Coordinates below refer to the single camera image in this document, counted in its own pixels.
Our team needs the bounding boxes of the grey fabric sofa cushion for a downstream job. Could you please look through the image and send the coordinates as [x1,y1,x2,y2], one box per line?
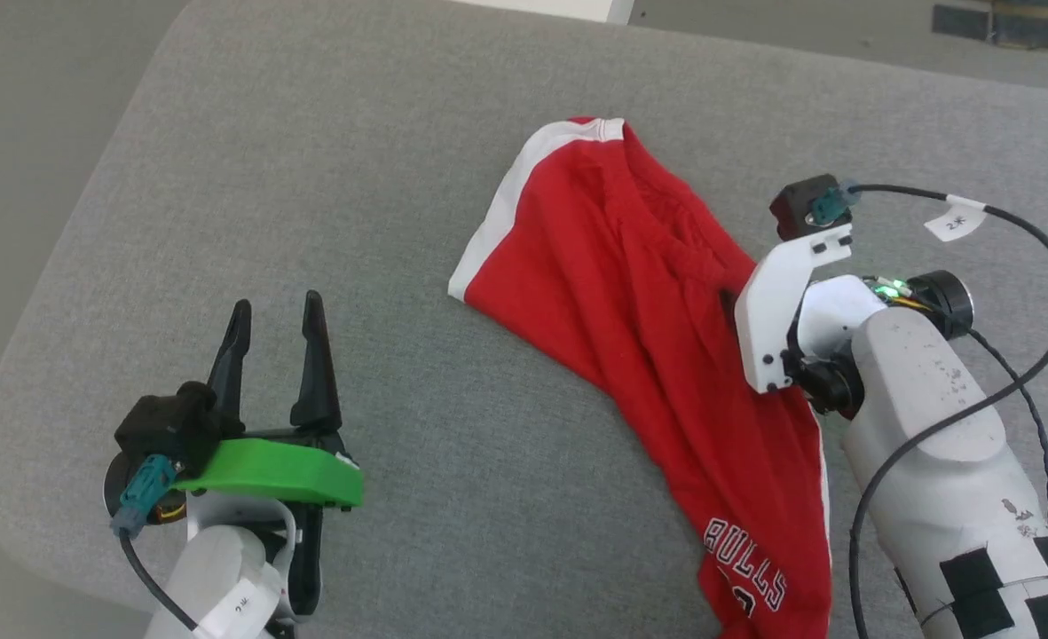
[0,0,1048,639]

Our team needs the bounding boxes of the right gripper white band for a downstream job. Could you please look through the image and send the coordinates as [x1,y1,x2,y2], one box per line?
[719,223,885,416]

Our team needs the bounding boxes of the black right camera cable teal plug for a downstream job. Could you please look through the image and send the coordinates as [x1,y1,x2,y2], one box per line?
[809,180,1048,639]

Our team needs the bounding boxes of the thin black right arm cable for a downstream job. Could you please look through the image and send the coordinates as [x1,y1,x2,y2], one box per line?
[965,327,1048,535]

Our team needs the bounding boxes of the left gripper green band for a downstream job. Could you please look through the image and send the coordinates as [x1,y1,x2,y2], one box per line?
[171,290,366,619]

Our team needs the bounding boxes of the dark floor object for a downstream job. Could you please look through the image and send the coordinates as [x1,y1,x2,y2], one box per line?
[932,0,1048,56]

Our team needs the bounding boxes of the black left camera cable teal plug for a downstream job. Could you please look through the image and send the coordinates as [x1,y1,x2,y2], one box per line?
[110,454,201,633]

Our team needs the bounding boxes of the red Bulls shorts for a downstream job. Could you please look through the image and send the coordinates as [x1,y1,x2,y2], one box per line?
[448,116,835,639]

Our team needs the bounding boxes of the white paper cable label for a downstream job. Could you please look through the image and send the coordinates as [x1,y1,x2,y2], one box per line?
[195,577,283,639]
[924,194,989,242]

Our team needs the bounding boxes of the white furniture edge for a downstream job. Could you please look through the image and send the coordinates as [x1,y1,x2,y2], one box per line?
[453,0,636,25]

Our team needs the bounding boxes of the black camera cable teal plug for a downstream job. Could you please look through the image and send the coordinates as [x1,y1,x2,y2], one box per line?
[809,180,1048,639]
[110,454,201,633]

